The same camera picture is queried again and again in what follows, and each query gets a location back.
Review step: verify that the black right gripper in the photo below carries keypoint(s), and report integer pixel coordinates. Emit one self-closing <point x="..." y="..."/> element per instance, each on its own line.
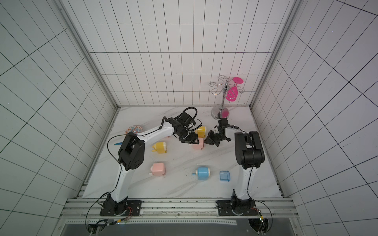
<point x="218" y="137"/>

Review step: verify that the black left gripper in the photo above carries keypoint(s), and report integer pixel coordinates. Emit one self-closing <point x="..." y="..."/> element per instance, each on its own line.
<point x="192" y="139"/>

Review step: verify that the yellow sharpener row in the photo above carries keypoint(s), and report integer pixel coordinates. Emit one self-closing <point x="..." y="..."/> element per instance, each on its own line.
<point x="160" y="147"/>

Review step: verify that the blue pencil sharpener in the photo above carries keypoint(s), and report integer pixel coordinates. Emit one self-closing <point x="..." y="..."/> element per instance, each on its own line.
<point x="202" y="173"/>

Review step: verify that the blue transparent tray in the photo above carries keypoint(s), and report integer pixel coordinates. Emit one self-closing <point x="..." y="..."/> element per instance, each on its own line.
<point x="224" y="176"/>

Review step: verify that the pink sharpener bottom row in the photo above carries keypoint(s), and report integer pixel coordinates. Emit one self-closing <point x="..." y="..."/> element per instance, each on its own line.
<point x="158" y="169"/>

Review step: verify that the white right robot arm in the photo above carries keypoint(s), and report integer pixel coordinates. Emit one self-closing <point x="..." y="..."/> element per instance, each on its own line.
<point x="249" y="156"/>

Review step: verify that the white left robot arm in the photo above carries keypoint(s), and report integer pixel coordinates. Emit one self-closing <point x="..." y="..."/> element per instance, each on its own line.
<point x="132" y="150"/>

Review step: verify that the pink plastic wine glass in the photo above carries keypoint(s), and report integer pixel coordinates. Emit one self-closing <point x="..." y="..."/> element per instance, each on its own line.
<point x="235" y="89"/>

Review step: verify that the patterned ceramic bowl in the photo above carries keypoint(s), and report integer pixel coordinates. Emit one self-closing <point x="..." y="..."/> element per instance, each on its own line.
<point x="134" y="129"/>

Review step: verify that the chrome glass rack stand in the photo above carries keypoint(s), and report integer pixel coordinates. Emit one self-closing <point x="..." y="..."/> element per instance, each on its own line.
<point x="219" y="90"/>

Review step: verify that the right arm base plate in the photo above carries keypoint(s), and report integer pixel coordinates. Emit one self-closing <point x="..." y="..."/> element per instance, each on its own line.
<point x="238" y="208"/>

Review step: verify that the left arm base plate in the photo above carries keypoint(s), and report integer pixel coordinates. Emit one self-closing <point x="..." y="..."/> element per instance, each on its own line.
<point x="122" y="209"/>

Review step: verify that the aluminium mounting rail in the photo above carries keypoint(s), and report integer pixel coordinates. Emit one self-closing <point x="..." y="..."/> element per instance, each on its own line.
<point x="154" y="208"/>

